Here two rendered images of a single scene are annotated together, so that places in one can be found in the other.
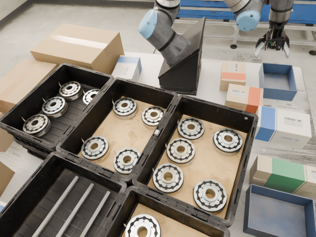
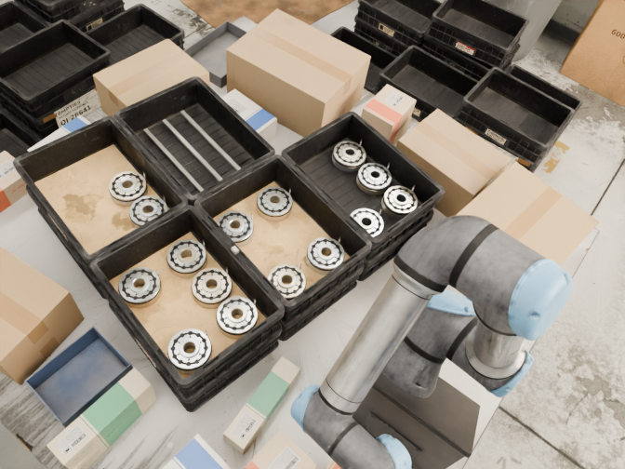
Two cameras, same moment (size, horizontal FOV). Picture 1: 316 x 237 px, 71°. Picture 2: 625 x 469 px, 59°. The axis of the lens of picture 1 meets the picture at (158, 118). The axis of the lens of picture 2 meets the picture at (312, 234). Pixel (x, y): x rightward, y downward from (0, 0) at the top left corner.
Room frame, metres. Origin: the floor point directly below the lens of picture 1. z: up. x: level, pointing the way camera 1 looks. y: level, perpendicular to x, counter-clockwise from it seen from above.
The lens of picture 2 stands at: (0.72, -0.67, 2.14)
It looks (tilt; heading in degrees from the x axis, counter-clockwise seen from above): 56 degrees down; 99
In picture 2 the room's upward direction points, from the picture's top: 11 degrees clockwise
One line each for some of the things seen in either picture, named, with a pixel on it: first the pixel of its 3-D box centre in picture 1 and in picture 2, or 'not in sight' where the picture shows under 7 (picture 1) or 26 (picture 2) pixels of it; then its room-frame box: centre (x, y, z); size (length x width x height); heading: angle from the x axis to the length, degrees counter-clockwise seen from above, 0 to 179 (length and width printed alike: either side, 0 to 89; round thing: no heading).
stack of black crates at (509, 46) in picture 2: not in sight; (465, 57); (0.94, 1.82, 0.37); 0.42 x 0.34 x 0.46; 160
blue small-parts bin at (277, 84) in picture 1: (276, 81); not in sight; (0.81, -0.63, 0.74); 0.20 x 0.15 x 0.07; 161
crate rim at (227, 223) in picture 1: (200, 148); (187, 288); (0.37, -0.12, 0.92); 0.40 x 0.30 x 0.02; 149
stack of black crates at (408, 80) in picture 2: not in sight; (421, 106); (0.81, 1.44, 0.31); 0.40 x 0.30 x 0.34; 160
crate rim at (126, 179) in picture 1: (121, 121); (282, 226); (0.52, 0.13, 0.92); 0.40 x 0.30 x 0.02; 149
